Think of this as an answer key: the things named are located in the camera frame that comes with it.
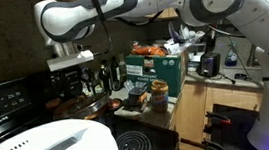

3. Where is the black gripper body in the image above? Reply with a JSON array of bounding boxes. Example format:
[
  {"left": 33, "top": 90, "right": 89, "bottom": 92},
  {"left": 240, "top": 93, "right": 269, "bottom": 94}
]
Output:
[{"left": 48, "top": 65, "right": 86, "bottom": 101}]

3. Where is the small spice jar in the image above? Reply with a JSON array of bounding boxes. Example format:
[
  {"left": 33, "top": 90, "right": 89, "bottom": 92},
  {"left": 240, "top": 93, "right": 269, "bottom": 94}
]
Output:
[{"left": 92, "top": 82, "right": 104, "bottom": 95}]

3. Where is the slim dark glass bottle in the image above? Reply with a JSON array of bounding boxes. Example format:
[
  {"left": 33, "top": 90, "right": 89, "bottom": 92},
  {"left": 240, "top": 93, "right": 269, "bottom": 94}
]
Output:
[{"left": 97, "top": 63, "right": 113, "bottom": 96}]

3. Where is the dark box with clear flaps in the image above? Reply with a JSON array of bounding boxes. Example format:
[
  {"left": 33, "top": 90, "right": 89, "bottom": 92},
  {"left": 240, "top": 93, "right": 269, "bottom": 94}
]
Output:
[{"left": 122, "top": 78, "right": 152, "bottom": 116}]

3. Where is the black Frigidaire stove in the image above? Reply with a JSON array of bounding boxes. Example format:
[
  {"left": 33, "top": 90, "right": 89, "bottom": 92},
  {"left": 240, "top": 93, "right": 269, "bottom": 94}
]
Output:
[{"left": 0, "top": 57, "right": 182, "bottom": 150}]

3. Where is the peanut butter jar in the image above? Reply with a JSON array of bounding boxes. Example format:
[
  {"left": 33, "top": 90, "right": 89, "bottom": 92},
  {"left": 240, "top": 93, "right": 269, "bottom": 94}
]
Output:
[{"left": 148, "top": 78, "right": 173, "bottom": 115}]

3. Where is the orange plastic bag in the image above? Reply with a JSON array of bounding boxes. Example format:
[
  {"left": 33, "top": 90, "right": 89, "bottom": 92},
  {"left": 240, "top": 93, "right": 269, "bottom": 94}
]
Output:
[{"left": 129, "top": 39, "right": 170, "bottom": 60}]

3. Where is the green cardboard box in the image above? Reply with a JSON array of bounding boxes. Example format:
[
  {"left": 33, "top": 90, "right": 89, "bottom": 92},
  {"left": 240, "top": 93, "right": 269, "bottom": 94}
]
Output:
[{"left": 123, "top": 46, "right": 192, "bottom": 103}]

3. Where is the light wood lower cabinet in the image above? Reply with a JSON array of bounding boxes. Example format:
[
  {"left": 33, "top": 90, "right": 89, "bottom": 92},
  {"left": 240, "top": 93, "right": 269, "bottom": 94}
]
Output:
[{"left": 166, "top": 74, "right": 269, "bottom": 150}]

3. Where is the pile of white dishes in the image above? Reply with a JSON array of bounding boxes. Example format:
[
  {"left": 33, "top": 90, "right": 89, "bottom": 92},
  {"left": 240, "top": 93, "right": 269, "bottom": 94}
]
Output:
[{"left": 164, "top": 17, "right": 208, "bottom": 57}]

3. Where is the black coffee maker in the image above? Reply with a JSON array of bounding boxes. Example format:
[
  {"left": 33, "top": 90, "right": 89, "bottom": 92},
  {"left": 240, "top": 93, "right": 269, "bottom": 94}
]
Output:
[{"left": 195, "top": 50, "right": 224, "bottom": 79}]

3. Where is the orange black clamp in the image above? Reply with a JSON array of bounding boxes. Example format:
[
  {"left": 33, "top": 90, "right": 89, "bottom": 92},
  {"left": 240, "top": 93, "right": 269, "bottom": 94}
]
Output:
[
  {"left": 204, "top": 108, "right": 232, "bottom": 129},
  {"left": 199, "top": 135, "right": 236, "bottom": 150}
]

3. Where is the blue soap bottle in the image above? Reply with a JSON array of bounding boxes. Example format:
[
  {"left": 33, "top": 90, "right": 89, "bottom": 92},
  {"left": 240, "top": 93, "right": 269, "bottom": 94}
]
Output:
[{"left": 222, "top": 41, "right": 240, "bottom": 68}]

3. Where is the black base platform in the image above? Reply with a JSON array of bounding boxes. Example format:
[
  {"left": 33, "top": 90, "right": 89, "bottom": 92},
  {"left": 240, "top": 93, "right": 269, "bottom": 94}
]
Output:
[{"left": 199, "top": 98, "right": 265, "bottom": 150}]

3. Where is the metal sink faucet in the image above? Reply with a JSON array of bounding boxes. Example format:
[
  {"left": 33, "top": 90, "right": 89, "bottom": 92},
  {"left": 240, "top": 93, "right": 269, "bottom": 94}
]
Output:
[{"left": 244, "top": 43, "right": 264, "bottom": 68}]

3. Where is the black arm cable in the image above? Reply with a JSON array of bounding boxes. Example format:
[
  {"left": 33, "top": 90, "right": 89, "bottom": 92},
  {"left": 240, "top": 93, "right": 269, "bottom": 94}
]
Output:
[{"left": 90, "top": 0, "right": 170, "bottom": 57}]

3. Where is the black stereo camera on stand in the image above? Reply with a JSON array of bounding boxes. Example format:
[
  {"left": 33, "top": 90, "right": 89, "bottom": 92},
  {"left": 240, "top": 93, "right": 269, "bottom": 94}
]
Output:
[{"left": 202, "top": 29, "right": 222, "bottom": 55}]

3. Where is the black toaster cable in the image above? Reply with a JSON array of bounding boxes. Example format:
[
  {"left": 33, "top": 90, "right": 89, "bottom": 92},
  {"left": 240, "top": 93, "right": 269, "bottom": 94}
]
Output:
[{"left": 219, "top": 71, "right": 237, "bottom": 87}]

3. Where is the thin camera cable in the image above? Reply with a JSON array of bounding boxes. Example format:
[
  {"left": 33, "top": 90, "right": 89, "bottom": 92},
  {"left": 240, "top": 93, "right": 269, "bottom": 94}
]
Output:
[{"left": 224, "top": 31, "right": 265, "bottom": 93}]

